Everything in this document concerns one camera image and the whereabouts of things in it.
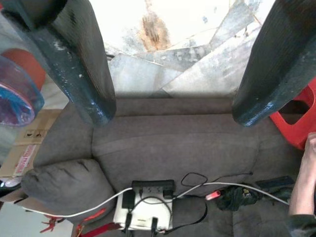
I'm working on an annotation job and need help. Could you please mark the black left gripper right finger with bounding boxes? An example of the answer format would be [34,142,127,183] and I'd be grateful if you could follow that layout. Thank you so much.
[231,0,316,128]

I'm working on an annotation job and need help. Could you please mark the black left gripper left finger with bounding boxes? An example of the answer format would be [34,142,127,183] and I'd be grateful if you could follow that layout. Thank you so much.
[0,0,117,128]

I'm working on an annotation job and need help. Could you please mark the grey sofa with clutter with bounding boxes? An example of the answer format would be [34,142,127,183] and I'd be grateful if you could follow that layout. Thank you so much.
[21,97,304,237]

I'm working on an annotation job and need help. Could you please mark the person bare hand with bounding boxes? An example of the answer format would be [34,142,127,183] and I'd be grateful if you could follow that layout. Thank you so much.
[302,132,316,171]

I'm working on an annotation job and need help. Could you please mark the orange waste bin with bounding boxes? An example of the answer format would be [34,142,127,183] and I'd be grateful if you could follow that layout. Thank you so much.
[2,48,46,89]

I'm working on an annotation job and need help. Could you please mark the blue plastic bin bag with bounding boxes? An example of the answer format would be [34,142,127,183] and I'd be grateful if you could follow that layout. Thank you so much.
[0,55,45,128]

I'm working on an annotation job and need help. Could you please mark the red plastic stool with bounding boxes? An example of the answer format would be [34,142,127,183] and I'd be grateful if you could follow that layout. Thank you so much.
[269,78,316,151]

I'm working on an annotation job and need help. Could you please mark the brown cardboard box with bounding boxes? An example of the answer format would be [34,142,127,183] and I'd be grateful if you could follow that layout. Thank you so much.
[0,108,62,205]

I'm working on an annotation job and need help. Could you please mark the grey cushion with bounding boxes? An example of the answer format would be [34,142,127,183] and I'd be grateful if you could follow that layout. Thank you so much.
[21,158,116,215]

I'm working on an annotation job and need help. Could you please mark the black power strip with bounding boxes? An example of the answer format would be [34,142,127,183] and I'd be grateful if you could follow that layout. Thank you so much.
[131,179,175,200]

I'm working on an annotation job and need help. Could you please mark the dark green cloth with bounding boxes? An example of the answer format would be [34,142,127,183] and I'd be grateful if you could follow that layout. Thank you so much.
[216,186,262,211]

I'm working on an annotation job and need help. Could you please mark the small red lighter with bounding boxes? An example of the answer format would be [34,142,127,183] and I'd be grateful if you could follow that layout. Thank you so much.
[205,191,221,201]

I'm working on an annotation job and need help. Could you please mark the white device box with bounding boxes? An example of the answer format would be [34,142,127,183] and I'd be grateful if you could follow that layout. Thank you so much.
[113,190,173,231]

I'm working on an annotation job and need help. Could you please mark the person dark green sleeve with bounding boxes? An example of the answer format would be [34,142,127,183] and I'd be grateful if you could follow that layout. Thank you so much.
[286,214,316,237]

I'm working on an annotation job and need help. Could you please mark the white power cable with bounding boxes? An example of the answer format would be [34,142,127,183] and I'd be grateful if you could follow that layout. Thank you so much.
[23,182,289,218]

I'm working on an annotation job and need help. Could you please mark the thin black cable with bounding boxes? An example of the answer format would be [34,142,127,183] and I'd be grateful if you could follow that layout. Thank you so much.
[181,172,254,189]

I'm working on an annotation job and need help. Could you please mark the red handled pliers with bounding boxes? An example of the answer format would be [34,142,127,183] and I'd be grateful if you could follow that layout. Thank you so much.
[39,214,65,234]

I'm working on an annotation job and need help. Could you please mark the red strap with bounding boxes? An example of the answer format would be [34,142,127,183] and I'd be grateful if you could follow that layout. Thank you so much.
[75,222,121,237]

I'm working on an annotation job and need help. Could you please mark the black strap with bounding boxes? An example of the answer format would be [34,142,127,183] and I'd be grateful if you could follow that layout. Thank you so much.
[170,198,208,234]

